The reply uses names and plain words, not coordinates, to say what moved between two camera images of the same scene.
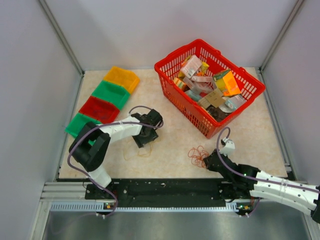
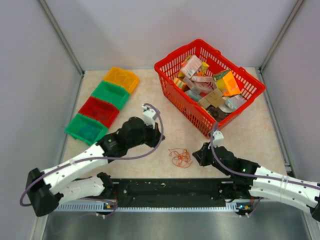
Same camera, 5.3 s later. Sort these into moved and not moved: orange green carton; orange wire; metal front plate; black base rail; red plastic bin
Moved: orange wire
Not moved: black base rail; orange green carton; metal front plate; red plastic bin
